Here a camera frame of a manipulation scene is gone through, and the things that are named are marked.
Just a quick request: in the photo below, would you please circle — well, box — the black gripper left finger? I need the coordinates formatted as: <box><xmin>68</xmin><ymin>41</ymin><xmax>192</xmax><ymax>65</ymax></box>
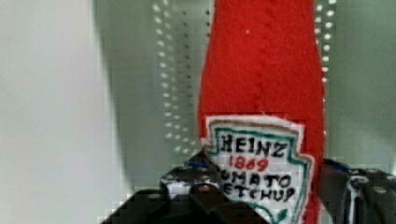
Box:
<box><xmin>101</xmin><ymin>152</ymin><xmax>268</xmax><ymax>224</ymax></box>

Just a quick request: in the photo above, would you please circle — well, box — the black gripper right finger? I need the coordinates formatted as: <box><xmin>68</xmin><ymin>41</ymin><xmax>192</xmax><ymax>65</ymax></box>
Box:
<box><xmin>318</xmin><ymin>159</ymin><xmax>396</xmax><ymax>224</ymax></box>

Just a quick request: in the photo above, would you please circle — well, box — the red felt ketchup bottle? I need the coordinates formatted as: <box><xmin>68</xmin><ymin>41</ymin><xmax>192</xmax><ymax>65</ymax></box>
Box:
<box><xmin>198</xmin><ymin>0</ymin><xmax>324</xmax><ymax>224</ymax></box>

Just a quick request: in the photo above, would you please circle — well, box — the green oval strainer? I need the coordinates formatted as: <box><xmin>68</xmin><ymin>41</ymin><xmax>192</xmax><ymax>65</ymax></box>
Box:
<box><xmin>92</xmin><ymin>0</ymin><xmax>396</xmax><ymax>224</ymax></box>

